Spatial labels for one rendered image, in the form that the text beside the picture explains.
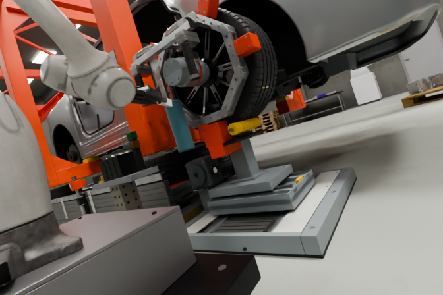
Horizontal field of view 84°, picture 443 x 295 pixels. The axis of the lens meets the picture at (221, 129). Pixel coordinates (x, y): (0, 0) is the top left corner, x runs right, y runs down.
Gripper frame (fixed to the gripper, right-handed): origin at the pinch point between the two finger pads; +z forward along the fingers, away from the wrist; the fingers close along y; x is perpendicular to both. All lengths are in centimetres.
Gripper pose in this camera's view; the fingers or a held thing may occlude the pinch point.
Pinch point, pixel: (164, 101)
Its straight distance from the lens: 100.8
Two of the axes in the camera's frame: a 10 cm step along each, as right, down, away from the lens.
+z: 5.7, 1.2, 8.1
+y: -8.0, 2.8, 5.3
